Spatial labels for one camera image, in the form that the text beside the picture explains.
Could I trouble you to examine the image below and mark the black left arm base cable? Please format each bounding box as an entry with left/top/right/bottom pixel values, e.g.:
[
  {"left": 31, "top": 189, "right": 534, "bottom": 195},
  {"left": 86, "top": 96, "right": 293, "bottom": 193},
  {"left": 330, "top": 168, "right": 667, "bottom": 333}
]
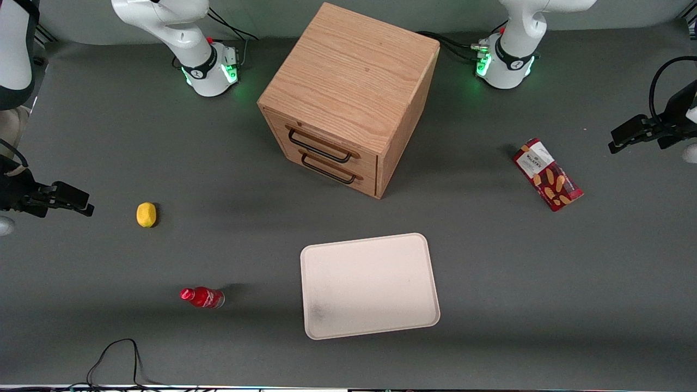
[{"left": 416, "top": 21, "right": 508, "bottom": 62}]

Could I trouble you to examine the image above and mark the wooden drawer front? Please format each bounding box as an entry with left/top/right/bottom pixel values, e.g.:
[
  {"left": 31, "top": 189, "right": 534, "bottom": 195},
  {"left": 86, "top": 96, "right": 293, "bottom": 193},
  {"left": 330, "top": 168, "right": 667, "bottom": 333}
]
[
  {"left": 264, "top": 108, "right": 378, "bottom": 177},
  {"left": 271, "top": 143, "right": 377, "bottom": 198}
]

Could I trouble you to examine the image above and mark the black right arm base cable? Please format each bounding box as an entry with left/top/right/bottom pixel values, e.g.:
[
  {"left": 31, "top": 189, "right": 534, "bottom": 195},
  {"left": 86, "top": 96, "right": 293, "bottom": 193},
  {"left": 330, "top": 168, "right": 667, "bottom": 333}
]
[{"left": 207, "top": 8, "right": 260, "bottom": 66}]

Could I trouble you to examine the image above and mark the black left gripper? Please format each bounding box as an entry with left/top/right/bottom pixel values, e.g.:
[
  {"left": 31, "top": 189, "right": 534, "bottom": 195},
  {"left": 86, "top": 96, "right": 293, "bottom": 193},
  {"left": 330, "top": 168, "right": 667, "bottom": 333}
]
[{"left": 608, "top": 81, "right": 697, "bottom": 155}]

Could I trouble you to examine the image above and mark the red plastic bottle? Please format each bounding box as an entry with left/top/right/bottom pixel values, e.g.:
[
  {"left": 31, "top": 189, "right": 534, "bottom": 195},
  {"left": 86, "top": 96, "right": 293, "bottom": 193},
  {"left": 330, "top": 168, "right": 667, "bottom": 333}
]
[{"left": 180, "top": 286, "right": 225, "bottom": 309}]

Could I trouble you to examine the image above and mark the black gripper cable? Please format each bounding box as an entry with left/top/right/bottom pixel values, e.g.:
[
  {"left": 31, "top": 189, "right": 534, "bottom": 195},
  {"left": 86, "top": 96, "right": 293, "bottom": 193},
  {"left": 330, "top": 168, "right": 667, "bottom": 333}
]
[
  {"left": 648, "top": 56, "right": 697, "bottom": 123},
  {"left": 0, "top": 138, "right": 29, "bottom": 167}
]

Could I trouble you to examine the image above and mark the beige rectangular tray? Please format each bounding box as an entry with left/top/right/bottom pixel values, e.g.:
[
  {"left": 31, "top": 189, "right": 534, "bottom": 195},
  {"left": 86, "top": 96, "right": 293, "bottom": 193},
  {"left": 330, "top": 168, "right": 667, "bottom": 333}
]
[{"left": 300, "top": 233, "right": 441, "bottom": 340}]

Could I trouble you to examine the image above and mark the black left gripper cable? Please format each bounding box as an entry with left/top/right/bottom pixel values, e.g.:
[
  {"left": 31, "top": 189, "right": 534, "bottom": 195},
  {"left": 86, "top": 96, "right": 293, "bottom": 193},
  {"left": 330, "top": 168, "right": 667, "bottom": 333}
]
[{"left": 648, "top": 56, "right": 697, "bottom": 123}]

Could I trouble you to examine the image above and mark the red tartan cookie box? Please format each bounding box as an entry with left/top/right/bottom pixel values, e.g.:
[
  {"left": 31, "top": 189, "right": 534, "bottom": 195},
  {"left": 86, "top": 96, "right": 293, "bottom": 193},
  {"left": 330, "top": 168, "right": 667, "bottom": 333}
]
[{"left": 512, "top": 138, "right": 584, "bottom": 212}]

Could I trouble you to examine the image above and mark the black arm base cable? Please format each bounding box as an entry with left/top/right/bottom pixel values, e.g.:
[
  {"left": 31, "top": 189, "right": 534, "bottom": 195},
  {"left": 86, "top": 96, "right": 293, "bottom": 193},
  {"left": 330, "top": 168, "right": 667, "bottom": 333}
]
[
  {"left": 416, "top": 21, "right": 508, "bottom": 62},
  {"left": 207, "top": 8, "right": 260, "bottom": 66}
]

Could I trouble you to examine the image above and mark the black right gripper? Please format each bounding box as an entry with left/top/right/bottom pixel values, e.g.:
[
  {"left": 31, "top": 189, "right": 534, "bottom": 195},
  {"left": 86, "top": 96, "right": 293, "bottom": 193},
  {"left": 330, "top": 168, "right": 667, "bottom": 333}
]
[{"left": 0, "top": 155, "right": 95, "bottom": 217}]

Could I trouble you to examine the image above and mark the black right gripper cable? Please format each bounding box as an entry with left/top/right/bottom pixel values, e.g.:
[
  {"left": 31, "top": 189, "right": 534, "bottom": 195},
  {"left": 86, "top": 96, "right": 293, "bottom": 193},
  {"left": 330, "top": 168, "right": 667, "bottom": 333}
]
[{"left": 0, "top": 138, "right": 29, "bottom": 167}]

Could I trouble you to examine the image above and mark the thin black looped cable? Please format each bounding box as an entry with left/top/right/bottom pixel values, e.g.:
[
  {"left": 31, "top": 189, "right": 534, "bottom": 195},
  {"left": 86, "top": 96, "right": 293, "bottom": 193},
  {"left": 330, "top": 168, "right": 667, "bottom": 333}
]
[{"left": 54, "top": 338, "right": 164, "bottom": 390}]

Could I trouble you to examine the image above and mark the wooden drawer cabinet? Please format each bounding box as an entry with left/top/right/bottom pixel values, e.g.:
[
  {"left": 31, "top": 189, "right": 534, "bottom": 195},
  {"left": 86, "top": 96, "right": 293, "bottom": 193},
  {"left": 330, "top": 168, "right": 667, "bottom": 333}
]
[{"left": 257, "top": 2, "right": 441, "bottom": 199}]

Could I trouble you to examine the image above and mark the black metal drawer handle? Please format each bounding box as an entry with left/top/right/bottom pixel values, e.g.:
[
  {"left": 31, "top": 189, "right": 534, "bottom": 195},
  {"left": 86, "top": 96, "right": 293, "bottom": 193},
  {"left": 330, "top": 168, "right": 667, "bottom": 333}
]
[
  {"left": 288, "top": 128, "right": 352, "bottom": 164},
  {"left": 301, "top": 153, "right": 357, "bottom": 185}
]

